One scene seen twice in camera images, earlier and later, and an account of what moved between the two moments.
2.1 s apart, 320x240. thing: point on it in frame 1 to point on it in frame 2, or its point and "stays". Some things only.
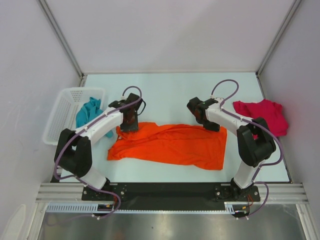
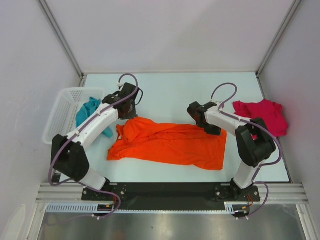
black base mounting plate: (170, 196) stays
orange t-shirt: (190, 143) stays
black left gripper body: (132, 125) to (132, 113)
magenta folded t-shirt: (272, 112) stays
